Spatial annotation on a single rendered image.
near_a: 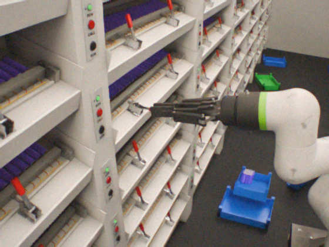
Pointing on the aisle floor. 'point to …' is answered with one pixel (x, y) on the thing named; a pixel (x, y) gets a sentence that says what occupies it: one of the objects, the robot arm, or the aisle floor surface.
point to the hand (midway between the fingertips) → (164, 110)
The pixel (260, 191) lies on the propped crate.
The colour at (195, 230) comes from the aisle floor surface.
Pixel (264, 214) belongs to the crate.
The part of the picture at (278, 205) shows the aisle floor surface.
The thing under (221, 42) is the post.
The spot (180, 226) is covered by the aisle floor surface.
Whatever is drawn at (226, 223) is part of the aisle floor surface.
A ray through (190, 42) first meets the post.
